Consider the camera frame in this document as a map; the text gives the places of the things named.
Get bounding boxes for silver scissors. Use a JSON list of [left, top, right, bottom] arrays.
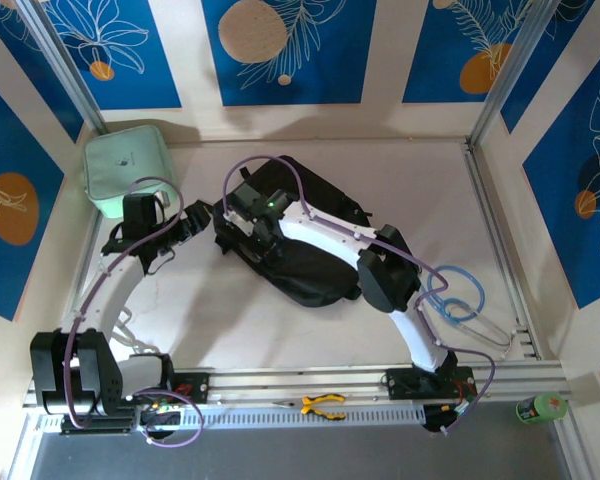
[[110, 308, 156, 351]]

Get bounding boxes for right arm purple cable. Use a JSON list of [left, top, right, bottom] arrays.
[[222, 155, 497, 436]]

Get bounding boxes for mint green zip pouch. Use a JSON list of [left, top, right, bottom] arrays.
[[82, 124, 176, 220]]

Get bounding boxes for aluminium frame post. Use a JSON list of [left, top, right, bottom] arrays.
[[467, 0, 564, 146], [17, 0, 106, 134]]

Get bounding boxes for yellow-handled pliers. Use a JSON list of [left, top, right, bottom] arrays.
[[272, 393, 348, 421]]

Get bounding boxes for green tape roll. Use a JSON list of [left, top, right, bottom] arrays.
[[515, 392, 567, 427]]

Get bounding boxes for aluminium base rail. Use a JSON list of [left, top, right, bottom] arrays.
[[22, 367, 571, 409]]

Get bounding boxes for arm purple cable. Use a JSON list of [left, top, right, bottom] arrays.
[[62, 176, 205, 447], [222, 155, 497, 436]]

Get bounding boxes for blue stethoscope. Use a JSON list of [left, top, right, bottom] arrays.
[[426, 264, 512, 359]]

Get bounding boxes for black finned block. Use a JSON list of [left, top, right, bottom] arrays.
[[59, 413, 136, 435]]

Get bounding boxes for white slotted cable duct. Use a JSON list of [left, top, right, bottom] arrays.
[[34, 403, 426, 431]]

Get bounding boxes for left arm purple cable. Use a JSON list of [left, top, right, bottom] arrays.
[[62, 176, 205, 447]]

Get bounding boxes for black backpack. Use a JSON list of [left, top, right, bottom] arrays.
[[212, 157, 374, 309]]

